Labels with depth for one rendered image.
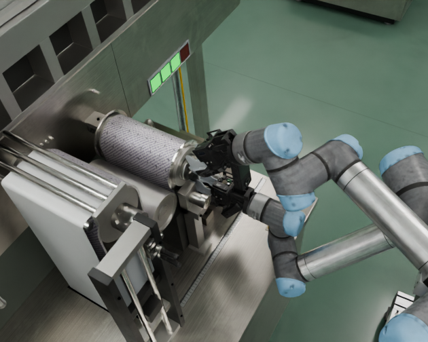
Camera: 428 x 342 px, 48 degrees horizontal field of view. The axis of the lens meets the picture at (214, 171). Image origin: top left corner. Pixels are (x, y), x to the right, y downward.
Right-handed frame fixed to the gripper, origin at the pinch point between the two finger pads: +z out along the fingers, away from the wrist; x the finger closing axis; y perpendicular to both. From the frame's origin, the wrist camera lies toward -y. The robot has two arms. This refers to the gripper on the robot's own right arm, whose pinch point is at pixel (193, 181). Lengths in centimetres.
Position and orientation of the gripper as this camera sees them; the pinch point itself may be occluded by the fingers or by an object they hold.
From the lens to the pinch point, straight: 145.8
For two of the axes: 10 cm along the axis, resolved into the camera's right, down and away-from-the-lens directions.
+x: -5.1, 6.9, -5.1
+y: -0.6, -6.2, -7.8
